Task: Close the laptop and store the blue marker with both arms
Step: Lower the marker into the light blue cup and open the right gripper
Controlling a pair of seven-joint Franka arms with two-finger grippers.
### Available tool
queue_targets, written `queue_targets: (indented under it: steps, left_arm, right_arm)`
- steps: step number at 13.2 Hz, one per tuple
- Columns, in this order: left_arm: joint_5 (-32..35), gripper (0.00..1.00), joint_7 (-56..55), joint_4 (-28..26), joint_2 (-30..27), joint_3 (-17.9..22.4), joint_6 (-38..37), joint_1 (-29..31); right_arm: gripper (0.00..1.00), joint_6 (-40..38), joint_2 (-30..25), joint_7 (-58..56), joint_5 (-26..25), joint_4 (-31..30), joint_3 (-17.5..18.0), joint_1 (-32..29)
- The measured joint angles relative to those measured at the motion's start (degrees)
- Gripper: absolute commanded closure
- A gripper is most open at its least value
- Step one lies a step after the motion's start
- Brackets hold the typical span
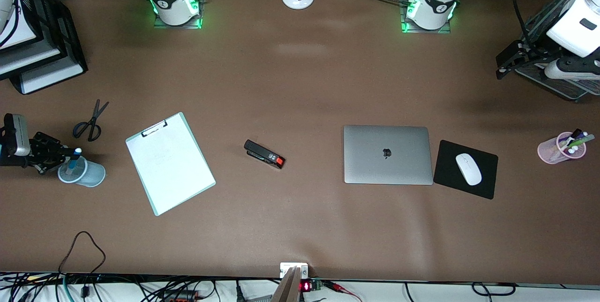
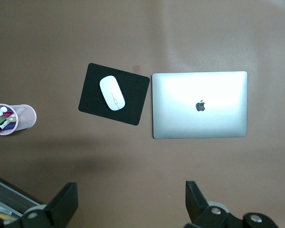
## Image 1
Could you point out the silver laptop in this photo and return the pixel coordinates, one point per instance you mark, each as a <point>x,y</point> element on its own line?
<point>389,170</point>

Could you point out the white socket block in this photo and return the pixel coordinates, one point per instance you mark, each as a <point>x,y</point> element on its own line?
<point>287,268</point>

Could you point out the teal clipboard with paper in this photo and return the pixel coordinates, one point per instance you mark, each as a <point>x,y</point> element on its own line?
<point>173,175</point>

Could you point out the white paper stack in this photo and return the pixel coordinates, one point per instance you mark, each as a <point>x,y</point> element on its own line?
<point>51,77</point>
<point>21,30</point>

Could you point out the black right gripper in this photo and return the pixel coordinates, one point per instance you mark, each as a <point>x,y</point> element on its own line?
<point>38,152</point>

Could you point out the black marker in cup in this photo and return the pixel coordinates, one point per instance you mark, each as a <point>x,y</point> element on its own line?
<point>575,134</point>

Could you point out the red display circuit board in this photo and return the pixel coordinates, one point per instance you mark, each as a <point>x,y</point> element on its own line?
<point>309,286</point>

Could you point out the wooden bar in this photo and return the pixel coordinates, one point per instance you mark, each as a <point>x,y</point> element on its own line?
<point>288,288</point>

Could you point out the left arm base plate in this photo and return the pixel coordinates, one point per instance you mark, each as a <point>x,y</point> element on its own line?
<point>408,30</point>

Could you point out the blue marker white cap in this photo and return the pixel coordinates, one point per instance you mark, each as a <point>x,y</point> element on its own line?
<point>74,163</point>

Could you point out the black stacked paper tray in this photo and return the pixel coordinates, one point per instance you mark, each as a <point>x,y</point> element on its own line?
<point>65,44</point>

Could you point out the blue mesh pen cup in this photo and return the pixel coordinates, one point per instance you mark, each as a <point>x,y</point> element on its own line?
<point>89,174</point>

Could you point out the grey mesh desk tray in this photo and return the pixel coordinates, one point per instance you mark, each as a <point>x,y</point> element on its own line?
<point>562,88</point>

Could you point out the black mouse pad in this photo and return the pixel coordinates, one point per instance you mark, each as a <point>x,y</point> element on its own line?
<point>447,170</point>

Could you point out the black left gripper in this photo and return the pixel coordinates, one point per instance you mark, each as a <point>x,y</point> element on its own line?
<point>528,52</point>

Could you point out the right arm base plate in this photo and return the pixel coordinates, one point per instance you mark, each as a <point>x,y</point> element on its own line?
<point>161,24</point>

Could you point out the black stapler red tip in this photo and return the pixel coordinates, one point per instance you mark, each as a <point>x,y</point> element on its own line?
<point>262,153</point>

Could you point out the white computer mouse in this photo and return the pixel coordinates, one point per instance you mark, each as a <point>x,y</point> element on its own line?
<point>468,169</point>

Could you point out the pink mesh pen cup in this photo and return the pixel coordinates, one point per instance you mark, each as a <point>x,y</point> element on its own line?
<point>548,152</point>

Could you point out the red clip lead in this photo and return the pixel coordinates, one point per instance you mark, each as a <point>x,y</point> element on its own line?
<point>342,288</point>

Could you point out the green marker in cup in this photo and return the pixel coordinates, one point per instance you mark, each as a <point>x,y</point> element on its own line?
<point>583,140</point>

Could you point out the purple marker in cup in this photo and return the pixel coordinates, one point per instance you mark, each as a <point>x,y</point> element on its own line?
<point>573,141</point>

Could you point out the black scissors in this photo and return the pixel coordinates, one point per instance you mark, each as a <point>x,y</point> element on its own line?
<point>92,124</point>

